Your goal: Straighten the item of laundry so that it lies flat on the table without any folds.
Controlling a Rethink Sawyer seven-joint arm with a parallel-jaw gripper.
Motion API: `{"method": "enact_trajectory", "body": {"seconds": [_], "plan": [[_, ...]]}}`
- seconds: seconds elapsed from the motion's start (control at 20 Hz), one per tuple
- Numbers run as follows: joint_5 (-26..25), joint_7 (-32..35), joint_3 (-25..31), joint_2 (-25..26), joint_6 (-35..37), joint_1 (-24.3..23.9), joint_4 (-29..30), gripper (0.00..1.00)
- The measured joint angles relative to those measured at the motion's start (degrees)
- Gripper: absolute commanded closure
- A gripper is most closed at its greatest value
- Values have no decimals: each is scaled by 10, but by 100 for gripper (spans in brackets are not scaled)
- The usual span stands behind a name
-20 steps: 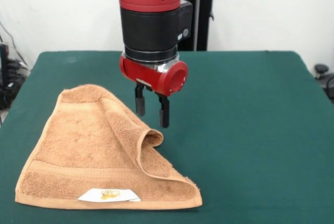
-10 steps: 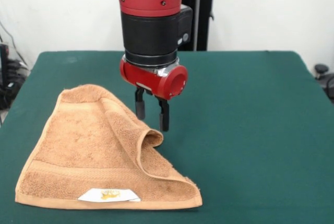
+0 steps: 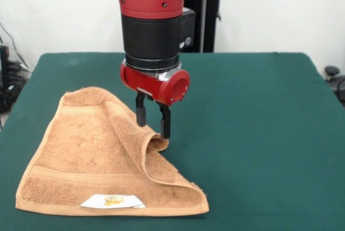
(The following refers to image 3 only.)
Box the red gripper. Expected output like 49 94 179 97
119 62 191 139

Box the orange terry towel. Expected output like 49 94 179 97
15 86 210 217

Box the grey cable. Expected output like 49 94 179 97
0 22 29 67

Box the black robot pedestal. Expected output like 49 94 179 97
183 0 233 53

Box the black equipment stack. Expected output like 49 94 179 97
0 44 31 114

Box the dark green table cloth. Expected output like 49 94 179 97
0 52 345 231

